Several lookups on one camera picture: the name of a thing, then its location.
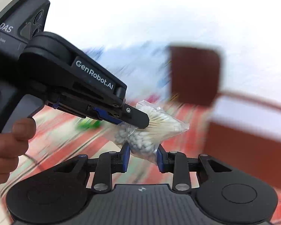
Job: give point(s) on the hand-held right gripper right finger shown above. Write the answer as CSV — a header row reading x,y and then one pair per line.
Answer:
x,y
160,159

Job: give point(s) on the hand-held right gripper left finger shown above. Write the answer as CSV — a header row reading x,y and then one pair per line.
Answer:
x,y
125,158

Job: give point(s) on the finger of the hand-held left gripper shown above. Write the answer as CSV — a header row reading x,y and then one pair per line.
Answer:
x,y
137,118

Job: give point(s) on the clear bag of cotton swabs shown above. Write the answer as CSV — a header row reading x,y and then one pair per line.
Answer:
x,y
142,141

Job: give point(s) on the brown cardboard box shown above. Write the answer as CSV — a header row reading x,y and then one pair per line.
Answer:
x,y
238,145

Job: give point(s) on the person's left hand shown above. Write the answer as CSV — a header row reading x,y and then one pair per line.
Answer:
x,y
7,150

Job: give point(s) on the white blue printed bag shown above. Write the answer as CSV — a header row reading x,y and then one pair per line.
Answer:
x,y
131,75

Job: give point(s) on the red plaid blanket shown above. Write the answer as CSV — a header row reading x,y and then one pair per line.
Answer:
x,y
60,133

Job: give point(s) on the brown wooden chair back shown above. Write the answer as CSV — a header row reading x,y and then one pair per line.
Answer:
x,y
194,75

